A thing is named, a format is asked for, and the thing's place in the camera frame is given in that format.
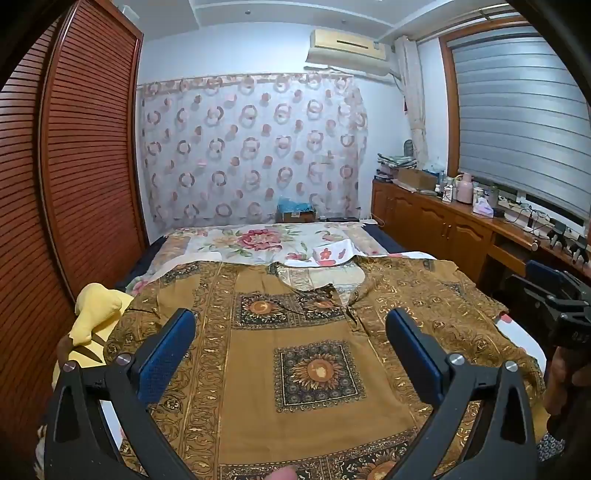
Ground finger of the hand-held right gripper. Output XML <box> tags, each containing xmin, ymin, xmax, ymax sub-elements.
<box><xmin>505</xmin><ymin>260</ymin><xmax>591</xmax><ymax>318</ymax></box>

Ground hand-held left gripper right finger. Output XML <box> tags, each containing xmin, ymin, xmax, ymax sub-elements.
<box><xmin>385</xmin><ymin>308</ymin><xmax>539</xmax><ymax>480</ymax></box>

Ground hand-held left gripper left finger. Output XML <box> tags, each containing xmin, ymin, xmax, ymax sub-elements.
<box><xmin>44</xmin><ymin>308</ymin><xmax>199</xmax><ymax>480</ymax></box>

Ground brown patterned shirt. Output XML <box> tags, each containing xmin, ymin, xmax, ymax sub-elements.
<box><xmin>104</xmin><ymin>256</ymin><xmax>548</xmax><ymax>480</ymax></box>

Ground person's right hand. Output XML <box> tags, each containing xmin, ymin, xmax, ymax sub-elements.
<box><xmin>542</xmin><ymin>344</ymin><xmax>585</xmax><ymax>417</ymax></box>

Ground black clamp device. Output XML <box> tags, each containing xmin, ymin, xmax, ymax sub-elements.
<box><xmin>549</xmin><ymin>220</ymin><xmax>591</xmax><ymax>265</ymax></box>

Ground yellow plush toy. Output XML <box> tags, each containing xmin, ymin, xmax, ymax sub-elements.
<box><xmin>51</xmin><ymin>282</ymin><xmax>136</xmax><ymax>393</ymax></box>

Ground person's patterned clothing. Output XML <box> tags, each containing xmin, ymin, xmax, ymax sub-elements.
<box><xmin>538</xmin><ymin>431</ymin><xmax>567</xmax><ymax>462</ymax></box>

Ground pink thermos jug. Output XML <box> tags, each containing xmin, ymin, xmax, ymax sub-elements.
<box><xmin>457</xmin><ymin>173</ymin><xmax>476</xmax><ymax>204</ymax></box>

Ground floral quilt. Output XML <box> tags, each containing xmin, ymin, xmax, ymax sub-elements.
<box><xmin>127</xmin><ymin>223</ymin><xmax>393</xmax><ymax>296</ymax></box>

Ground wooden cabinet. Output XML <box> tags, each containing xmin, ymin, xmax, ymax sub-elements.
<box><xmin>372</xmin><ymin>179</ymin><xmax>591</xmax><ymax>296</ymax></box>

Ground open cardboard box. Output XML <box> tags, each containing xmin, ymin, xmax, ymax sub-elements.
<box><xmin>397</xmin><ymin>167</ymin><xmax>437</xmax><ymax>191</ymax></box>

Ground grey window blind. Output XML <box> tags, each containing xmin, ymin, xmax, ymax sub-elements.
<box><xmin>450</xmin><ymin>25</ymin><xmax>591</xmax><ymax>217</ymax></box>

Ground small cardboard box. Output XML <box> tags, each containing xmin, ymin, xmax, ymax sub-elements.
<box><xmin>277</xmin><ymin>208</ymin><xmax>317</xmax><ymax>223</ymax></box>

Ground louvered wooden wardrobe door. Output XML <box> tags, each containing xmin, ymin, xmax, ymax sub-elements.
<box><xmin>0</xmin><ymin>28</ymin><xmax>77</xmax><ymax>462</ymax></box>
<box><xmin>39</xmin><ymin>0</ymin><xmax>149</xmax><ymax>301</ymax></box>

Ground stack of folded cloths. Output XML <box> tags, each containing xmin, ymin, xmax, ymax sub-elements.
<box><xmin>376</xmin><ymin>152</ymin><xmax>419</xmax><ymax>181</ymax></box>

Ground circle-patterned sheer curtain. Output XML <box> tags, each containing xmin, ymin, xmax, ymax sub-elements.
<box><xmin>139</xmin><ymin>74</ymin><xmax>370</xmax><ymax>229</ymax></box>

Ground white tied curtain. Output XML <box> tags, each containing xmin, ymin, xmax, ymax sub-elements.
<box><xmin>394</xmin><ymin>36</ymin><xmax>430</xmax><ymax>167</ymax></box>

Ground wall air conditioner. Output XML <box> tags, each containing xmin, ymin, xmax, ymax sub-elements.
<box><xmin>305</xmin><ymin>28</ymin><xmax>393</xmax><ymax>77</ymax></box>

